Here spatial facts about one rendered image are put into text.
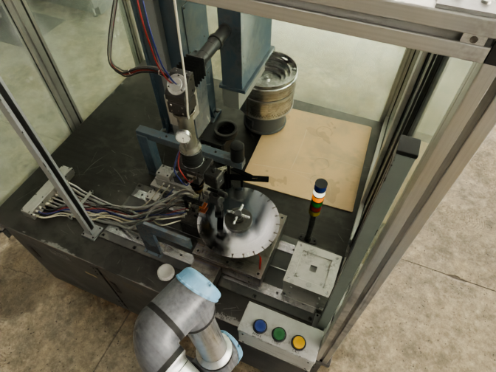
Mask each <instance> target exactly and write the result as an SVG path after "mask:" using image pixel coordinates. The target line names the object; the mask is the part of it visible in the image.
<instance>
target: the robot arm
mask: <svg viewBox="0 0 496 372"><path fill-rule="evenodd" d="M220 297H221V293H220V291H219V290H218V289H217V288H216V287H215V286H214V285H213V284H212V283H211V282H210V281H209V280H208V279H207V278H206V277H205V276H203V275H202V274H201V273H200V272H198V271H197V270H195V269H194V268H191V267H186V268H185V269H183V270H182V271H181V272H180V273H179V274H177V275H176V277H175V278H174V279H173V280H172V281H171V282H170V283H169V284H168V285H167V286H166V287H165V288H164V289H163V290H162V291H161V292H160V293H159V294H158V295H157V296H156V297H155V298H154V299H153V300H152V301H151V302H150V303H149V304H148V305H147V306H146V307H145V308H144V309H143V310H142V311H141V312H140V313H139V315H138V317H137V319H136V322H135V324H134V332H133V344H134V352H135V355H136V358H137V361H138V363H139V366H140V368H141V370H142V372H231V371H232V370H233V368H234V367H235V366H236V365H237V364H238V363H239V361H240V359H241V358H242V356H243V351H242V349H241V346H240V345H239V344H238V342H237V341H236V339H235V338H234V337H233V336H232V335H231V334H229V333H228V332H226V331H224V330H220V328H219V327H218V323H217V322H216V319H215V315H216V305H215V303H217V302H218V299H219V298H220ZM186 335H188V336H189V338H190V340H191V341H192V343H193V344H194V346H195V347H196V357H195V359H194V360H193V361H192V362H190V361H189V360H188V359H187V358H186V356H185V349H184V348H183V347H182V346H181V345H180V344H179V342H181V341H182V340H183V338H184V337H185V336H186Z"/></svg>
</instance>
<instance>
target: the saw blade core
mask: <svg viewBox="0 0 496 372"><path fill-rule="evenodd" d="M243 189H244V190H243ZM222 191H224V190H222ZM225 192H226V193H227V194H228V197H227V198H225V199H224V201H223V205H224V209H223V210H222V217H221V218H216V217H215V205H214V204H212V203H210V202H209V201H208V200H210V198H209V199H208V200H207V201H206V202H205V203H207V206H206V207H205V209H204V210H203V209H200V211H199V216H198V219H197V227H198V231H199V234H200V237H201V239H202V240H203V242H204V243H205V245H206V246H207V247H208V248H210V249H212V251H214V252H216V253H217V254H219V255H221V254H222V255H223V256H225V257H228V258H231V257H233V258H243V254H244V257H245V258H247V257H250V256H253V255H254V253H255V255H257V254H258V253H260V252H262V251H264V249H266V248H267V247H268V246H269V245H270V244H271V243H272V242H273V241H274V240H275V238H276V236H277V234H278V230H279V227H280V225H278V224H280V216H279V213H278V210H277V208H276V207H275V205H274V203H273V202H272V201H271V200H270V199H269V198H268V197H267V196H265V195H264V194H263V195H262V193H261V192H259V191H257V190H254V191H253V189H251V188H247V187H245V188H243V187H235V190H234V187H232V188H228V189H225ZM261 195H262V196H261ZM242 204H243V205H244V206H243V208H244V209H246V210H248V211H249V212H250V213H251V215H252V225H251V226H250V228H249V229H248V230H245V231H243V232H233V231H231V230H229V229H228V228H227V226H226V225H225V222H224V217H225V215H226V214H227V210H231V209H233V208H236V207H240V206H241V205H242ZM273 207H274V208H273ZM200 224H201V225H200ZM276 224H277V225H276ZM202 233H203V234H202ZM275 233H277V234H275ZM213 247H214V248H213ZM262 247H263V248H262ZM222 252H223V253H222ZM253 252H254V253H253ZM247 253H249V255H250V256H248V254H247ZM232 254H233V255H232Z"/></svg>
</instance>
